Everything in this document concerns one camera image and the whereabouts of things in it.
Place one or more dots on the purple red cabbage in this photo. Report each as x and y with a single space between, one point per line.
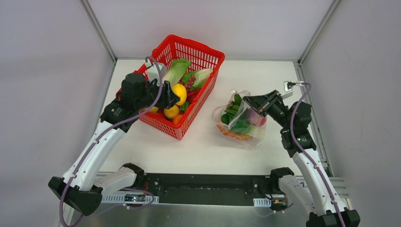
252 117

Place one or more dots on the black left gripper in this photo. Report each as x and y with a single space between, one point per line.
161 98

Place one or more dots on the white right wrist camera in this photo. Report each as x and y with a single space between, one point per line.
288 89

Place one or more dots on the orange yellow fruit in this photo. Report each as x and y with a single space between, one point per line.
154 110

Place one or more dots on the clear pink-dotted zip bag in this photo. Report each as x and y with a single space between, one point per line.
218 112

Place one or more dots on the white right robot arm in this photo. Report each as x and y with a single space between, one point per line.
320 202

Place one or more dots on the pale green napa cabbage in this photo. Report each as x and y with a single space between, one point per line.
177 70

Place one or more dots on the orange tangerine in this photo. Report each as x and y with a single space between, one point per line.
177 118

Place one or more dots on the yellow lemon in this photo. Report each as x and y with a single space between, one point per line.
172 112
181 92

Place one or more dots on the red apple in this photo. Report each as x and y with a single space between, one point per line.
262 121

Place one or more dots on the purple red grape bunch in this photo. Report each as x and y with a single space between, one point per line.
188 82

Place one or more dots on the light green lettuce head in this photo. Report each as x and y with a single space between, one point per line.
201 77

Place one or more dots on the green white bok choy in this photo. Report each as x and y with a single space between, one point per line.
243 127

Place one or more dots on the red plastic basket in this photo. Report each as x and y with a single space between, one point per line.
201 57

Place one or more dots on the green romaine leaf bunch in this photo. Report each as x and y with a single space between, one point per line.
231 110

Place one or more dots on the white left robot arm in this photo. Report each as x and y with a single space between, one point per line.
79 187

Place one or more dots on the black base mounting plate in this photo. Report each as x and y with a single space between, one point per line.
225 190

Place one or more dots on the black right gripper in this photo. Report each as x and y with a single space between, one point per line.
270 103

